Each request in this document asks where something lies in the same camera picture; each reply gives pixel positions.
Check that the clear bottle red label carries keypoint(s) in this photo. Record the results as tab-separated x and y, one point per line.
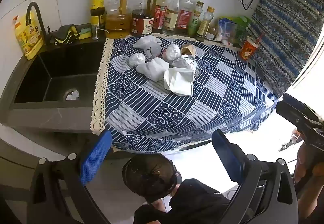
184	17

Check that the metal soap dispenser pump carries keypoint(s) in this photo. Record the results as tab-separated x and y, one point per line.
95	33

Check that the small glass jar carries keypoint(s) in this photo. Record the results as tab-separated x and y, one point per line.
211	34

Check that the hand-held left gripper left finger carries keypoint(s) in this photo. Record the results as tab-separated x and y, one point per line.
97	155

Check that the dark cloth with yellow stripes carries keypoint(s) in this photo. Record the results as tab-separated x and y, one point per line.
65	33

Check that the large cooking oil jug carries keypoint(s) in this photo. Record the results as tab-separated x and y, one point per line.
117	24

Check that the white paper bag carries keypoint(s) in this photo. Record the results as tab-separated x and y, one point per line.
177	82

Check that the person's right hand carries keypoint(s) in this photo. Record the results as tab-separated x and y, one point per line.
303	171

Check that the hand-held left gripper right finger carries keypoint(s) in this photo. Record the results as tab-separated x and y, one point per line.
227	155

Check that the green label oil bottle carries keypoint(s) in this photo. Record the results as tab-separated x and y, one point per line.
194	24

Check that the yellow dish soap bottle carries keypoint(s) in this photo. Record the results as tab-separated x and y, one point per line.
27	39

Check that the grey white plastic bag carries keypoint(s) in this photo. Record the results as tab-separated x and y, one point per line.
146	42

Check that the blue striped patterned cloth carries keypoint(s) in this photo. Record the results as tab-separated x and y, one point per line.
283	24

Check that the black kitchen sink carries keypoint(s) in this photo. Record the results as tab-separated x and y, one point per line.
50	67

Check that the white crumpled paper ball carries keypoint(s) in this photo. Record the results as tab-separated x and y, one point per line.
136	59

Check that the crumpled white paper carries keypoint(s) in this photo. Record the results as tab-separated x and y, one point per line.
73	95

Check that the soy sauce jug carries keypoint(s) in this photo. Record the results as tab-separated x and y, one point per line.
141	24

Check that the crushed clear plastic bottle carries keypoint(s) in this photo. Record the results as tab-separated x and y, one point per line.
186	63

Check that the black faucet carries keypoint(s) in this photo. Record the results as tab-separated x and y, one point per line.
41	21

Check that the yellow green sponge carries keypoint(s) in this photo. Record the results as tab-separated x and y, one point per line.
85	34

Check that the dark bottle with green label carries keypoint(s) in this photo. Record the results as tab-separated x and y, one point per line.
98	4

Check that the green plastic bag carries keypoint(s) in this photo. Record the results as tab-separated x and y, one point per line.
241	24

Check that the red paper cup with straw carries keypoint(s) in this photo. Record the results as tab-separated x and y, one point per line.
248	50

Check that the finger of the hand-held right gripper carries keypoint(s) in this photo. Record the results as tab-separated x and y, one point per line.
301	106
291	112

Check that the small dark bottle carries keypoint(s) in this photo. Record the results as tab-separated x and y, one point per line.
203	26

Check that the black mesh waste bin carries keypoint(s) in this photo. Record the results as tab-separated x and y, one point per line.
149	178

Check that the red label bottle black cap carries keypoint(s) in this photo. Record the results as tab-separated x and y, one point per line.
159	14

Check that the white blue plastic bag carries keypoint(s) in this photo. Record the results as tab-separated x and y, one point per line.
226	30

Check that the blue patterned tablecloth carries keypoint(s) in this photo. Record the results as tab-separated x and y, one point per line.
151	112

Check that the clear bottle beige label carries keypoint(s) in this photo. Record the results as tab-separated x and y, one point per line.
170	19

